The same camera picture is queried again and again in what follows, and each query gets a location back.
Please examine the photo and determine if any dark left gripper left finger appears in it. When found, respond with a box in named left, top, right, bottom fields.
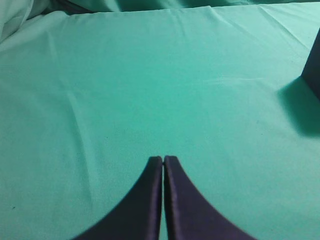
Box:
left=75, top=156, right=163, bottom=240

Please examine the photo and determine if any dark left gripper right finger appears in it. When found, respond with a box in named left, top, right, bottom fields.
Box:
left=163, top=156, right=254, bottom=240

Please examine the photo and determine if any dark blue cube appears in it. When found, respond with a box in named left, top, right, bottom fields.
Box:
left=301, top=31, right=320, bottom=99

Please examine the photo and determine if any green cloth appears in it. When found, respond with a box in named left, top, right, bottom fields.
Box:
left=0, top=2, right=320, bottom=240

